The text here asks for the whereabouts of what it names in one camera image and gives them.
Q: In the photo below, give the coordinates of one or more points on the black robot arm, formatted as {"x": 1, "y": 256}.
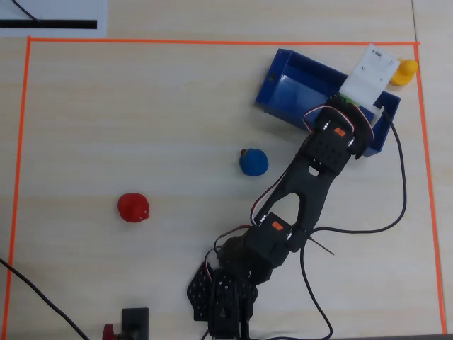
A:
{"x": 311, "y": 187}

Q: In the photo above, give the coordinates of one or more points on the white paper with black bar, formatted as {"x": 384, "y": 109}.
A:
{"x": 70, "y": 12}

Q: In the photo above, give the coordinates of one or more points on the orange tape strip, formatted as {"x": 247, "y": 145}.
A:
{"x": 17, "y": 170}
{"x": 430, "y": 191}
{"x": 219, "y": 42}

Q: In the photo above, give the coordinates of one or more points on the yellow rubber duck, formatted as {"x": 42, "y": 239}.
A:
{"x": 403, "y": 72}

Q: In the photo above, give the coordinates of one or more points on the blue plastic box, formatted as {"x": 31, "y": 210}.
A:
{"x": 301, "y": 88}

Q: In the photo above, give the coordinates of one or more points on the black camera stand red knob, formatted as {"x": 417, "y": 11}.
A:
{"x": 134, "y": 324}

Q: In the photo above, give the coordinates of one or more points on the blue rubber duck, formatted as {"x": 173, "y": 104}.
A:
{"x": 254, "y": 163}

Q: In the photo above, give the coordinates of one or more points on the red rubber duck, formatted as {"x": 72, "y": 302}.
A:
{"x": 132, "y": 208}

